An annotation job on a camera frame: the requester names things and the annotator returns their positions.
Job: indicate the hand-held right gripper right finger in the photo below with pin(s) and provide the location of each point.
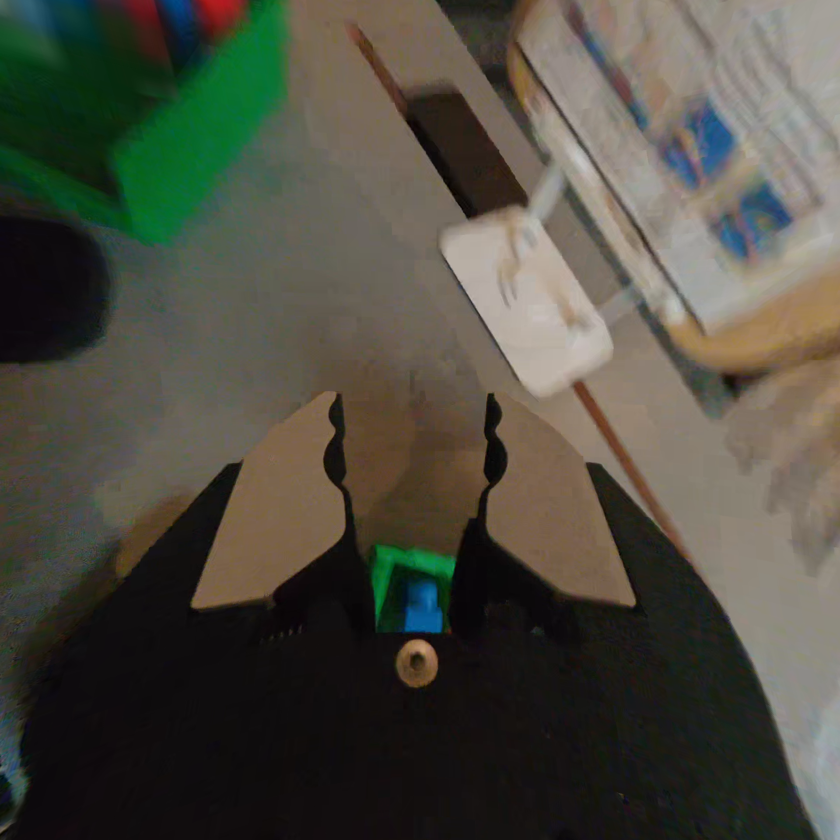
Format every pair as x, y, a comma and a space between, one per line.
558, 525

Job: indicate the blue mega block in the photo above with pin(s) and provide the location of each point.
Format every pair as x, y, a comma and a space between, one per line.
420, 607

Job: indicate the white poster stand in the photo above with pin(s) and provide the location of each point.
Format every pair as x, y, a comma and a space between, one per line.
525, 302

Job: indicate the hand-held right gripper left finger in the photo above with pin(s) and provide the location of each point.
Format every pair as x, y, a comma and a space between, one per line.
275, 518

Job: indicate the black round pad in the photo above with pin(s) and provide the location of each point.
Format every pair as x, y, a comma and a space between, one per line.
46, 289

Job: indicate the red block tower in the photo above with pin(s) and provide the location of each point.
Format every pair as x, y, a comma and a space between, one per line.
220, 16
141, 23

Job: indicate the green plastic bin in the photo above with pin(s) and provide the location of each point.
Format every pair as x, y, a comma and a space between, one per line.
197, 144
387, 577

